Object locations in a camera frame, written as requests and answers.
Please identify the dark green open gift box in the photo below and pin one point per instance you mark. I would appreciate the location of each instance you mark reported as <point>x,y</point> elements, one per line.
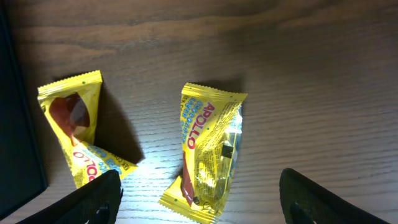
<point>22,170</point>

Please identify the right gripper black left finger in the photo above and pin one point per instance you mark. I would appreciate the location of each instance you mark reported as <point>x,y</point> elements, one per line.
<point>96,202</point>

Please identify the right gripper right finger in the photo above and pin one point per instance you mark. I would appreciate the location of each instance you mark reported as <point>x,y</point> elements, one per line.
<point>304,201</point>

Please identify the yellow Apollo chocolate packet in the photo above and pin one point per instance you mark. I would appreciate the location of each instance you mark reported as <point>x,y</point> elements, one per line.
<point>211,127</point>

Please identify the yellow Apollo cake packet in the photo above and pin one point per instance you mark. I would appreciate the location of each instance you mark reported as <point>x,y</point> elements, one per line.
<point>71,108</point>

